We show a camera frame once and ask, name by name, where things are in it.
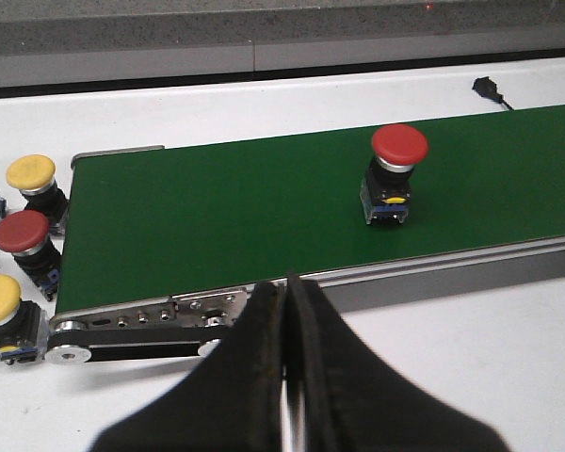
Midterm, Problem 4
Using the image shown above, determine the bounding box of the red mushroom push button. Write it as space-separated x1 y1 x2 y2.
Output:
360 123 429 225

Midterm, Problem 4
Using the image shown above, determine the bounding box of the grey stone slab right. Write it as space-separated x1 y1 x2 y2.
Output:
253 1 565 42

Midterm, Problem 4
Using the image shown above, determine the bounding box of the yellow push button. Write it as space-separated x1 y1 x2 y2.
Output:
6 154 69 236
0 274 48 365

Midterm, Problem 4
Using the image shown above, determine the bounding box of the green conveyor belt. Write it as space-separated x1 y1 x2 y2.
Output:
56 105 565 314

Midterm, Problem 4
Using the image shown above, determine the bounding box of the grey stone slab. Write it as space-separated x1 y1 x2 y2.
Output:
253 1 565 42
0 1 253 56

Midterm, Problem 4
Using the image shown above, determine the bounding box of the yellow push button far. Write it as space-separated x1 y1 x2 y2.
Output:
6 154 69 236

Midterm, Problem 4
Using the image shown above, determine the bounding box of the black drive belt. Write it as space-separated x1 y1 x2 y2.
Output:
45 325 231 364

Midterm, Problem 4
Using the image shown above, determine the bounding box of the aluminium conveyor frame rail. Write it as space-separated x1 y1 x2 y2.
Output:
50 149 565 355

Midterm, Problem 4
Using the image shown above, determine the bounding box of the grey stone slab left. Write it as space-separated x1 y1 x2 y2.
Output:
0 1 253 56

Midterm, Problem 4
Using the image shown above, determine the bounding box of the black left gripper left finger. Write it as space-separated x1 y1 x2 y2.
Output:
91 282 283 451

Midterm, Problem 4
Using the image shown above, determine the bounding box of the yellow push button near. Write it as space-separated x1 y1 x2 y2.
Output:
0 274 48 365

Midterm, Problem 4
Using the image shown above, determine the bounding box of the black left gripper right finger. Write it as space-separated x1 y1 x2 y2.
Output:
283 274 508 451

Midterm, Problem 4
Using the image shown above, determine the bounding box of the black sensor with cable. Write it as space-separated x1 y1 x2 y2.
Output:
472 76 514 111

